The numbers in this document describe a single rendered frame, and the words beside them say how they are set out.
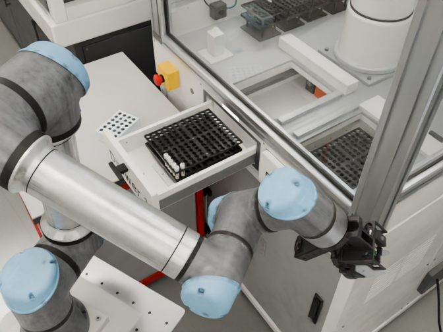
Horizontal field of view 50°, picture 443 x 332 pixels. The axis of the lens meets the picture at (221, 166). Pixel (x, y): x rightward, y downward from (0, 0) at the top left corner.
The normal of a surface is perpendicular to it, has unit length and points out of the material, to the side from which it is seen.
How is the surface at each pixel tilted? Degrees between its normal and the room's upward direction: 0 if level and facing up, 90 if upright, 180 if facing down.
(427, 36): 90
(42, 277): 6
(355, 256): 40
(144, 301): 0
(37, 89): 49
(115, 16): 90
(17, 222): 0
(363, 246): 106
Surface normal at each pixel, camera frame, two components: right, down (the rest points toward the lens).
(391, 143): -0.83, 0.40
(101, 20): 0.56, 0.60
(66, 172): 0.33, -0.47
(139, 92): 0.01, -0.69
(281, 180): -0.63, -0.47
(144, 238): 0.00, 0.10
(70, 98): 0.93, 0.32
